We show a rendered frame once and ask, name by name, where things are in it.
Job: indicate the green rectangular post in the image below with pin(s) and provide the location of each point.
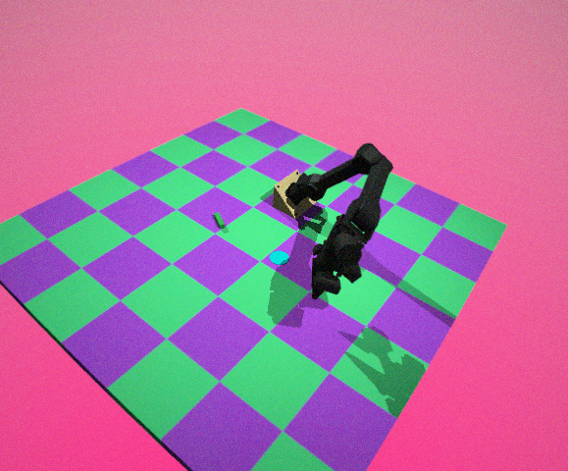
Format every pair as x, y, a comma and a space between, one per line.
219, 220

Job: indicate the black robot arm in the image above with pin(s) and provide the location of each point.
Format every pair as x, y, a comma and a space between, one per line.
363, 212

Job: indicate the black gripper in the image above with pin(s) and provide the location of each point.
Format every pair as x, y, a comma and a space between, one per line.
323, 267

